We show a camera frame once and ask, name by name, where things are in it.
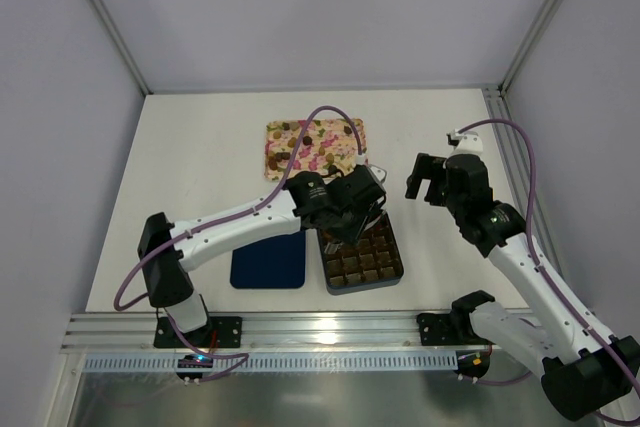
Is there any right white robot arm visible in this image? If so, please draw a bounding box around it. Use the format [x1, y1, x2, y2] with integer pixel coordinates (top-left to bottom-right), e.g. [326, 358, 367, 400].
[405, 153, 639, 421]

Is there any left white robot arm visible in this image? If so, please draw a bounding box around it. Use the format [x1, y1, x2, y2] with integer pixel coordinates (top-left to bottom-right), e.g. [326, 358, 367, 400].
[137, 164, 387, 334]

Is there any dark chocolate box with dividers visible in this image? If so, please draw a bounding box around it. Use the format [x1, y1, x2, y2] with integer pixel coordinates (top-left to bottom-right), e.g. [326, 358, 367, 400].
[317, 214, 404, 295]

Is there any dark blue box lid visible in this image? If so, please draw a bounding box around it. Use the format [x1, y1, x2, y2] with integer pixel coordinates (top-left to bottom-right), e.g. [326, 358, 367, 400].
[230, 232, 306, 290]

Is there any floral rectangular tray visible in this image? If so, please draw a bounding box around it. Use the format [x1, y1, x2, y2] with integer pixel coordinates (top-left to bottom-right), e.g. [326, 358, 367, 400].
[264, 118, 367, 182]

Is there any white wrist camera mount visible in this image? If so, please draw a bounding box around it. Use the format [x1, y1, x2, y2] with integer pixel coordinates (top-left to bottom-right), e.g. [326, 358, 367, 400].
[447, 130, 484, 157]

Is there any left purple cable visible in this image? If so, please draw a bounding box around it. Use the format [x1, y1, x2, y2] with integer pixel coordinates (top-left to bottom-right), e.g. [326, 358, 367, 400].
[113, 105, 369, 381]

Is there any purple cable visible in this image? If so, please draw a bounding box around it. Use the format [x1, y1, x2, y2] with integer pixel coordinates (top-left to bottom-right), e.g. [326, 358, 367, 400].
[113, 105, 369, 381]
[457, 119, 640, 426]

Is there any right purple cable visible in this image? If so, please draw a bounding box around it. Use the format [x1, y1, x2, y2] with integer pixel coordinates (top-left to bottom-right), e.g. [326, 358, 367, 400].
[457, 119, 640, 426]

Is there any aluminium mounting rail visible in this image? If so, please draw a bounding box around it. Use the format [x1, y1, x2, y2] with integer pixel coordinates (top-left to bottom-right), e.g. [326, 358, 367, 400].
[61, 311, 427, 352]

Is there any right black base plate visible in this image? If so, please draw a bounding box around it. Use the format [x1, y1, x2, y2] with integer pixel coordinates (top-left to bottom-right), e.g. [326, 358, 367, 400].
[416, 312, 486, 347]

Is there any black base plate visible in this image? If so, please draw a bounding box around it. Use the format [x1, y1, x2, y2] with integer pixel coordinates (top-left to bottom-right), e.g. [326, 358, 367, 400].
[416, 312, 486, 347]
[153, 316, 243, 349]

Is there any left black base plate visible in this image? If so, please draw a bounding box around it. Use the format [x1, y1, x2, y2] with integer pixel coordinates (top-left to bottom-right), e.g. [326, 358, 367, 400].
[153, 316, 243, 349]

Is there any white slotted cable duct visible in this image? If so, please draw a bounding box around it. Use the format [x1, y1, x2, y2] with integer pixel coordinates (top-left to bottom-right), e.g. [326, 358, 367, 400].
[82, 351, 458, 375]

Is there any right aluminium frame post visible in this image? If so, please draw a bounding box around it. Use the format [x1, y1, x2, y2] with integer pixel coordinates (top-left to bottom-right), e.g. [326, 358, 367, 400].
[499, 0, 564, 96]

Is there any aluminium frame post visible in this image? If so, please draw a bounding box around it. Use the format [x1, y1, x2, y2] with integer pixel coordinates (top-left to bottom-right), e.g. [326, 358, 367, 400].
[499, 0, 564, 96]
[87, 0, 152, 96]

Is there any left aluminium frame post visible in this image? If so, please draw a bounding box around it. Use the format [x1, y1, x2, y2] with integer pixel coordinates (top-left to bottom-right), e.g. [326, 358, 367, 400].
[87, 0, 152, 96]

